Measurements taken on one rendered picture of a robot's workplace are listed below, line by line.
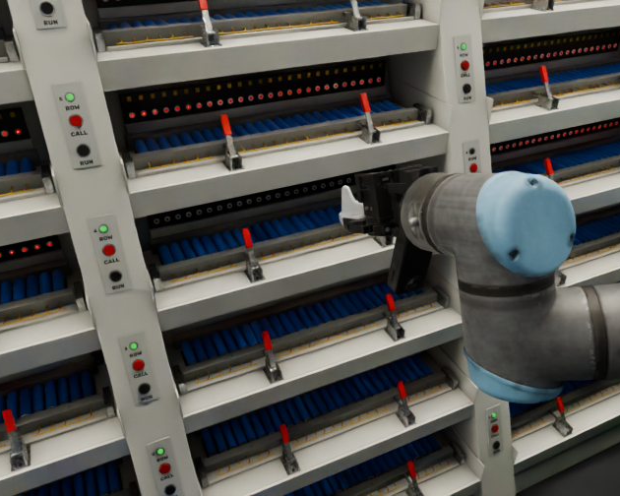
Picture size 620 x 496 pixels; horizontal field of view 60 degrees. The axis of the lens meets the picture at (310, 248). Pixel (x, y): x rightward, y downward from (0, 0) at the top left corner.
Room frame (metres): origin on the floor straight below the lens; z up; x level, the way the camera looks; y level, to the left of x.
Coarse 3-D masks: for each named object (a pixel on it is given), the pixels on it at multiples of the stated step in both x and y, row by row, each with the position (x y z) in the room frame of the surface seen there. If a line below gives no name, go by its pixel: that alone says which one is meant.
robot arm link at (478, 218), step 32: (448, 192) 0.52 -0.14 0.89; (480, 192) 0.47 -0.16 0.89; (512, 192) 0.45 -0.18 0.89; (544, 192) 0.46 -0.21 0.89; (448, 224) 0.50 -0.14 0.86; (480, 224) 0.46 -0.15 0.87; (512, 224) 0.44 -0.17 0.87; (544, 224) 0.45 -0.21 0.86; (480, 256) 0.47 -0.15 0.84; (512, 256) 0.44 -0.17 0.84; (544, 256) 0.45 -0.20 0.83
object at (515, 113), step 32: (608, 32) 1.40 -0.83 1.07; (512, 64) 1.31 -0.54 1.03; (544, 64) 1.35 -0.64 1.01; (576, 64) 1.39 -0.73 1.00; (608, 64) 1.40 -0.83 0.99; (512, 96) 1.18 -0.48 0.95; (544, 96) 1.16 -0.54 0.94; (576, 96) 1.22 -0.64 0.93; (608, 96) 1.22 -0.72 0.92; (512, 128) 1.11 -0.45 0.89; (544, 128) 1.15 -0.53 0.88
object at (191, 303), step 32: (352, 192) 1.16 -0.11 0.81; (192, 224) 1.03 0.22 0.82; (320, 256) 0.97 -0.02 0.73; (352, 256) 0.97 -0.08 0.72; (384, 256) 0.99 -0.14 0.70; (160, 288) 0.88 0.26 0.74; (192, 288) 0.89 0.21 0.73; (224, 288) 0.89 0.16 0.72; (256, 288) 0.90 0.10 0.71; (288, 288) 0.93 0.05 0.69; (160, 320) 0.84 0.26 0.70; (192, 320) 0.87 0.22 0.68
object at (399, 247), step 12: (396, 240) 0.65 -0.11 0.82; (408, 240) 0.63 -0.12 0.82; (396, 252) 0.65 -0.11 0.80; (408, 252) 0.64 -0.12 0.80; (420, 252) 0.65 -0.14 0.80; (432, 252) 0.65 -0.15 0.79; (396, 264) 0.65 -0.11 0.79; (408, 264) 0.65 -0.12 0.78; (420, 264) 0.66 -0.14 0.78; (396, 276) 0.66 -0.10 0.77; (408, 276) 0.66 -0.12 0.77; (420, 276) 0.67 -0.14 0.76; (396, 288) 0.66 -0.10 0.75; (408, 288) 0.67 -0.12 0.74; (420, 288) 0.68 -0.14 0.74
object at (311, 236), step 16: (336, 224) 1.03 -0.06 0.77; (272, 240) 0.99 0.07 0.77; (288, 240) 0.99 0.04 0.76; (304, 240) 1.00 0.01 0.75; (320, 240) 1.02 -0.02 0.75; (336, 240) 1.01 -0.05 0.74; (208, 256) 0.94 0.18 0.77; (224, 256) 0.94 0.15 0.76; (240, 256) 0.96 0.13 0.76; (256, 256) 0.97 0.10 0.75; (272, 256) 0.96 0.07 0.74; (160, 272) 0.90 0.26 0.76; (176, 272) 0.92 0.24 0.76; (192, 272) 0.93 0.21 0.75; (208, 272) 0.92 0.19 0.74
